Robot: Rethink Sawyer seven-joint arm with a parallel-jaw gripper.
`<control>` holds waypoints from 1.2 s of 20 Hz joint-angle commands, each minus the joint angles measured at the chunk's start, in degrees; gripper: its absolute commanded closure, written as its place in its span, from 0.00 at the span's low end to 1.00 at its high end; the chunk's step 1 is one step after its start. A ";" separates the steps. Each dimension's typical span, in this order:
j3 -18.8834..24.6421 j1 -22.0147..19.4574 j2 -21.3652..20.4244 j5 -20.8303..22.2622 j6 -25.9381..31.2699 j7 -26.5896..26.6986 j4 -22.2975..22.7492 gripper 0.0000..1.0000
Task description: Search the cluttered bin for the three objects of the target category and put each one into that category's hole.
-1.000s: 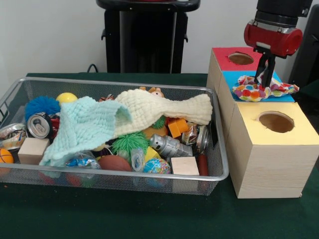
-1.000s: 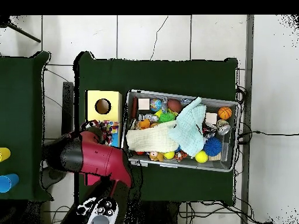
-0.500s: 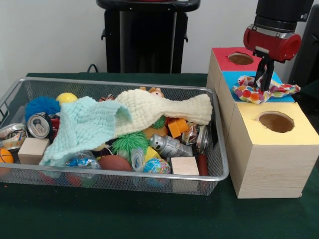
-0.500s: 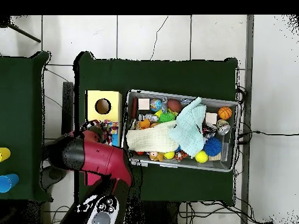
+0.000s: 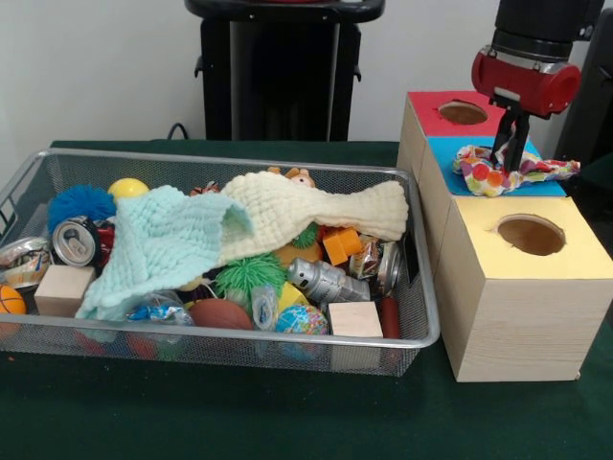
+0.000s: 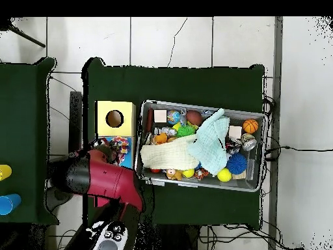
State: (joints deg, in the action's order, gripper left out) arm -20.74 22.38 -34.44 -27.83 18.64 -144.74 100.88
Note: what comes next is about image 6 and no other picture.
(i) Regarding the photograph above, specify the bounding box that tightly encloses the mint green waffle cloth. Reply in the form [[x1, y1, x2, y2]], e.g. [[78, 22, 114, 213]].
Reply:
[[186, 107, 231, 176]]

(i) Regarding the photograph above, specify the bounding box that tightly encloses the black cable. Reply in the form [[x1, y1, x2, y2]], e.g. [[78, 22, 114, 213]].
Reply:
[[265, 145, 333, 162]]

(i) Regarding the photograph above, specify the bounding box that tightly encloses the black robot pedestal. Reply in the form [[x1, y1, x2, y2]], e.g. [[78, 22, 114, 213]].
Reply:
[[140, 224, 201, 250]]

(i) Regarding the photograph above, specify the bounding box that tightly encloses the blue spiky ball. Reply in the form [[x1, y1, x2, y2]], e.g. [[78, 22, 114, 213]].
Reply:
[[226, 152, 248, 174]]

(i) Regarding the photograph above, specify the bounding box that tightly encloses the globe print ball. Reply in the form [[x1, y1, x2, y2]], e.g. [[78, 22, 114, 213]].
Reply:
[[166, 109, 181, 125]]

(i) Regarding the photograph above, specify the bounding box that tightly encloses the polka dot cloth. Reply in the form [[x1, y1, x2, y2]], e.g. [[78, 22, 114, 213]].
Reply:
[[108, 135, 131, 156]]

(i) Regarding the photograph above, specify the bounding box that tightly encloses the wooden box with three holes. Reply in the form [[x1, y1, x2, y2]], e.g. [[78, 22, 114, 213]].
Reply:
[[94, 100, 137, 208]]

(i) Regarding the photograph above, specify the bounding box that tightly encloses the dark green tablecloth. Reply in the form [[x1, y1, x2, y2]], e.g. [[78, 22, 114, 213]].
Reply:
[[81, 57, 266, 230], [0, 57, 59, 226]]

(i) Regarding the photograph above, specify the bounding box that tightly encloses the cream waffle cloth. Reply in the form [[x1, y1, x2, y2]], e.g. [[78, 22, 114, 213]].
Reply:
[[140, 133, 200, 171]]

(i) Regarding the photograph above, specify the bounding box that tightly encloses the black and silver soda can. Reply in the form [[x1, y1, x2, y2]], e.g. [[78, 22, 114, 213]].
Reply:
[[240, 133, 258, 152]]

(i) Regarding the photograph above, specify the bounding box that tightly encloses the silver mesh bin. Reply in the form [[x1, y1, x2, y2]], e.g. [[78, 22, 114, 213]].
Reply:
[[133, 99, 269, 193]]

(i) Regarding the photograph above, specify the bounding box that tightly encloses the yellow cylinder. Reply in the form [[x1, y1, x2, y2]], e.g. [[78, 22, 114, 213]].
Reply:
[[0, 164, 13, 181]]

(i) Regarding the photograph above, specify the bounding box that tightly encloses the green spiky ball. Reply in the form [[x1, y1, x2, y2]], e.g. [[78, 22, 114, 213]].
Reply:
[[176, 124, 196, 137]]

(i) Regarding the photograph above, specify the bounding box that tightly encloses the orange toy basketball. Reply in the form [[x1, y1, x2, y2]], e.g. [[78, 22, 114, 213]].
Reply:
[[243, 118, 260, 134]]

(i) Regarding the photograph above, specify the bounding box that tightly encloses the black tripod leg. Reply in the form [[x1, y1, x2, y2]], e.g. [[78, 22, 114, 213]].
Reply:
[[0, 18, 46, 48]]

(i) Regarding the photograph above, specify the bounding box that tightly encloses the plain wooden cube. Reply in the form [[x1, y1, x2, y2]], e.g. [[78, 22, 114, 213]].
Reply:
[[153, 109, 168, 124], [228, 125, 243, 139]]

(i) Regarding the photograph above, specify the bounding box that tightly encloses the brown toy football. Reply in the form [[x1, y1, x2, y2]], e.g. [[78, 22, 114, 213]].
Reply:
[[185, 109, 204, 126]]

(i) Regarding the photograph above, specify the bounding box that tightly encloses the blue cylinder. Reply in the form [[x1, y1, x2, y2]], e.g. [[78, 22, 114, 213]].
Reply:
[[0, 193, 22, 216]]

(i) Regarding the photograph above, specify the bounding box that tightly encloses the yellow ball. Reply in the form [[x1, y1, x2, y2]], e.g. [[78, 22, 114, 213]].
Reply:
[[217, 167, 232, 182]]

